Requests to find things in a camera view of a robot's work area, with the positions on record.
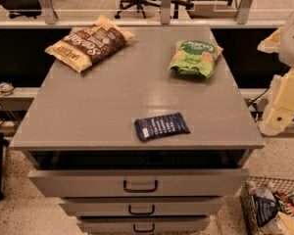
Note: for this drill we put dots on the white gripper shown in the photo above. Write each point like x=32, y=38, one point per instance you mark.
x=293, y=43

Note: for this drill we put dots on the brown sea salt chip bag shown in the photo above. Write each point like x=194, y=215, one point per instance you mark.
x=86, y=47

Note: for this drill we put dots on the green snack bag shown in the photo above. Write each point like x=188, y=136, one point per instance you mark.
x=195, y=57

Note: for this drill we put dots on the blue rxbar blueberry bar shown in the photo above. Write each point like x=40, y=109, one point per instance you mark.
x=160, y=126

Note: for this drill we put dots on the red snack bag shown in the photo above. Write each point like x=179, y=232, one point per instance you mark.
x=284, y=203

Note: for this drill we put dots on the dark blue snack bag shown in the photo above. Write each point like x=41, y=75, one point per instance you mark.
x=266, y=209

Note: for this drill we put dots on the yellow snack bag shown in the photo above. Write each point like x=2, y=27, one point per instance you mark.
x=288, y=223

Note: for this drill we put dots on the top grey drawer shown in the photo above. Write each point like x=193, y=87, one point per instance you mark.
x=138, y=182

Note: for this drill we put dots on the grey drawer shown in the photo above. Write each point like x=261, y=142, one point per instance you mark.
x=141, y=206
x=138, y=182
x=143, y=225

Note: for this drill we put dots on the black office chair centre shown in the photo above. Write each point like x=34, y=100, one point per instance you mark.
x=168, y=8

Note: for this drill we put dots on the middle grey drawer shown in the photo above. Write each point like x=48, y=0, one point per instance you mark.
x=141, y=206

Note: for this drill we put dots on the bottom grey drawer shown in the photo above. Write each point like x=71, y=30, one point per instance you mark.
x=143, y=225

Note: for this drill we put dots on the wire basket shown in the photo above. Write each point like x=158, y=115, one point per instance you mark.
x=248, y=203

